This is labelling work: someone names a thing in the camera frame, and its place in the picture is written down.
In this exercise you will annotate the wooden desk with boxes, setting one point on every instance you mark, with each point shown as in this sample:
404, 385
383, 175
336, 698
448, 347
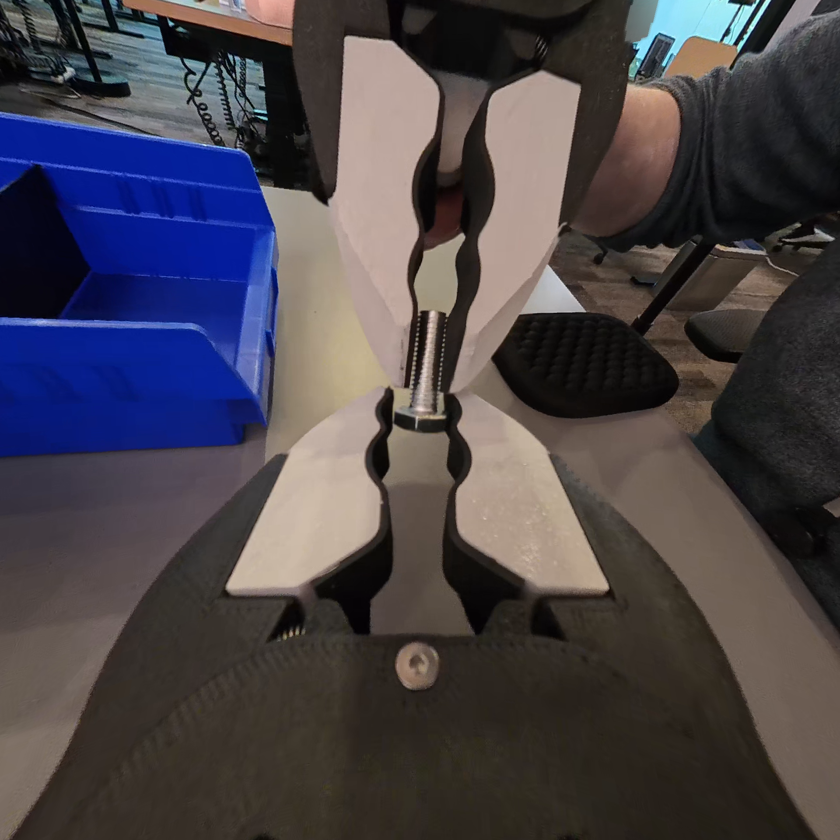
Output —
216, 23

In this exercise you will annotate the grey office chair seat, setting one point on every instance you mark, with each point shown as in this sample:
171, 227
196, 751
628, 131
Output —
725, 334

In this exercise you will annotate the person's right forearm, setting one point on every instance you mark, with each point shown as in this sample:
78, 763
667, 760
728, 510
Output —
722, 144

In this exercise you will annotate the person's right hand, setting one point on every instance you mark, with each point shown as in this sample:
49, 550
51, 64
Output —
446, 216

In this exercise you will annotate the silver hex bolt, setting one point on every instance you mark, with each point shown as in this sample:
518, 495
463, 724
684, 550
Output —
426, 348

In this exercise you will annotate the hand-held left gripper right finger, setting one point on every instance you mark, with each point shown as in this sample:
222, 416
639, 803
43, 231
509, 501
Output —
525, 525

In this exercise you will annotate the grey waste bin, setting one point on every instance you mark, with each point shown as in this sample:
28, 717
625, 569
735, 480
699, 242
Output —
722, 275

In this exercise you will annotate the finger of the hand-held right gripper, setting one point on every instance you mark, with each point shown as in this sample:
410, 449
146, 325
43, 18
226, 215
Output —
374, 197
525, 197

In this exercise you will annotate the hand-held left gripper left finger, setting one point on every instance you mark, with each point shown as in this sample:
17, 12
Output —
308, 518

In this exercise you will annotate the black wrist rest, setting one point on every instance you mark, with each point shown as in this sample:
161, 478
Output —
584, 367

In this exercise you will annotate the blue plastic bin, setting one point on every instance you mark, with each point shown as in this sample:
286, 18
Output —
131, 394

